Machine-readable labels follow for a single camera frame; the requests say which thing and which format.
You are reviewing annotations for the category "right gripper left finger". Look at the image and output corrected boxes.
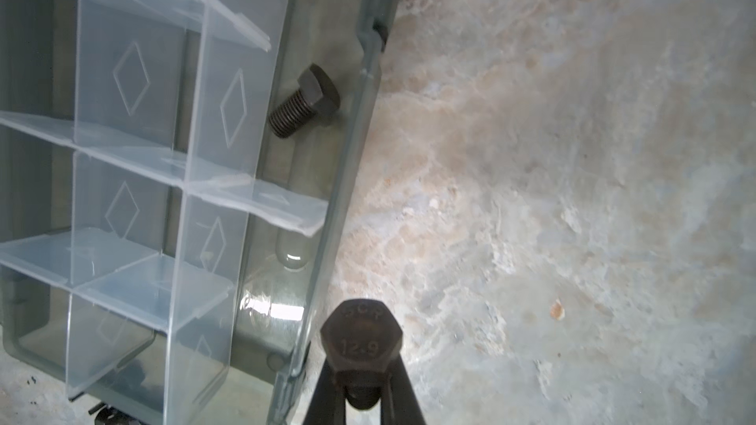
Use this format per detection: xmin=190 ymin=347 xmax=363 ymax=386
xmin=302 ymin=361 xmax=347 ymax=425

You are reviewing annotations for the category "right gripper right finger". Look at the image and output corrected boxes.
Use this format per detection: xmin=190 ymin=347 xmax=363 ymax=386
xmin=380 ymin=356 xmax=426 ymax=425

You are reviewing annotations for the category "black hex bolt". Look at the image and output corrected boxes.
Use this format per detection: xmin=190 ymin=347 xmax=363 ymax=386
xmin=321 ymin=298 xmax=403 ymax=410

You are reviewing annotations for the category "clear green organizer box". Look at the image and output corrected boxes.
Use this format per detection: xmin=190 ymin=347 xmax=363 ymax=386
xmin=1 ymin=0 xmax=399 ymax=424

